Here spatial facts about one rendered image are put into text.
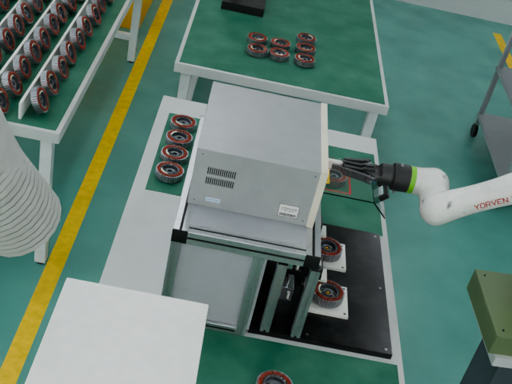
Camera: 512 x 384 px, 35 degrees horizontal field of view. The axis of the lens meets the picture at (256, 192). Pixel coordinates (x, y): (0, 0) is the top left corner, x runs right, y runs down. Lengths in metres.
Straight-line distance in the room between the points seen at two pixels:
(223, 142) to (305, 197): 0.29
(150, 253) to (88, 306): 0.90
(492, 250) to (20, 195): 3.62
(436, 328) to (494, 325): 1.22
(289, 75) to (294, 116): 1.57
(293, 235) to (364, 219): 0.85
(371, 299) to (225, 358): 0.61
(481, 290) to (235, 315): 0.92
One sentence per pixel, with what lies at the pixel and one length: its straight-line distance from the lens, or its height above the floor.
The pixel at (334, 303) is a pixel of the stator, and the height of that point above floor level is 0.81.
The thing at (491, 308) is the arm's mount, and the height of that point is 0.83.
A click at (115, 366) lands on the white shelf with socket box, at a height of 1.21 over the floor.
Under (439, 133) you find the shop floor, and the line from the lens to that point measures 5.72.
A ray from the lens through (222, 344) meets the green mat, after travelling 2.54.
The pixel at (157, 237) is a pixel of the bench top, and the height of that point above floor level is 0.75.
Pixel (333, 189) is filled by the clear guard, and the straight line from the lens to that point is 2.76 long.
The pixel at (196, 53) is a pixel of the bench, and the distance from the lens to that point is 4.19.
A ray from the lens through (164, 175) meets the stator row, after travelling 3.14.
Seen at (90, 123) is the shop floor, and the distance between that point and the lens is 4.90.
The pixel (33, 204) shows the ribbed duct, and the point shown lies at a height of 1.66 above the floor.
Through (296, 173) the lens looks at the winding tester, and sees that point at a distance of 2.35.
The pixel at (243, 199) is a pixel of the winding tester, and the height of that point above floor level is 1.17.
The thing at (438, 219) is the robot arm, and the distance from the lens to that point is 2.60.
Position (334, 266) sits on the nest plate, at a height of 0.78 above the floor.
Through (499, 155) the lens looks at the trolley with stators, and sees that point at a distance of 5.30.
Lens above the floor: 2.55
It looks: 34 degrees down
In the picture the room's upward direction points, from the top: 14 degrees clockwise
